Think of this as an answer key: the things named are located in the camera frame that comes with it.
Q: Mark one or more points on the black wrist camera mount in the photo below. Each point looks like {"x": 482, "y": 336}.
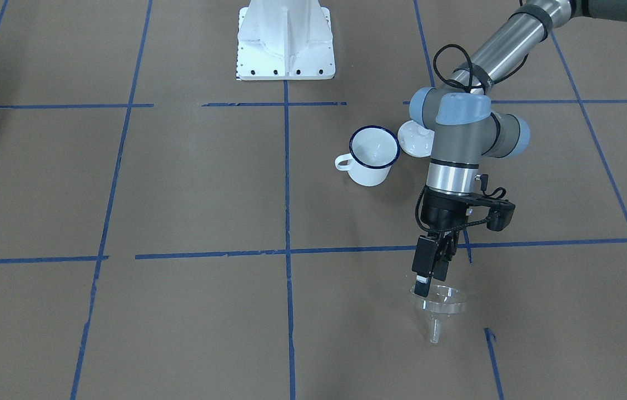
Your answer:
{"x": 500, "y": 210}

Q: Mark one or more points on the small white bowl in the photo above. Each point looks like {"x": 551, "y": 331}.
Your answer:
{"x": 416, "y": 140}

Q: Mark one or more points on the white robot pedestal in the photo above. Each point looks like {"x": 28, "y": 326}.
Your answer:
{"x": 278, "y": 40}

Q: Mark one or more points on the white enamel cup blue rim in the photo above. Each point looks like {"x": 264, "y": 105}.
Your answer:
{"x": 372, "y": 152}

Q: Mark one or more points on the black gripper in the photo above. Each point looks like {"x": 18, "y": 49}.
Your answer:
{"x": 440, "y": 214}

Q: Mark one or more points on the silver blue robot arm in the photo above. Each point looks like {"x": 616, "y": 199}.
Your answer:
{"x": 467, "y": 129}

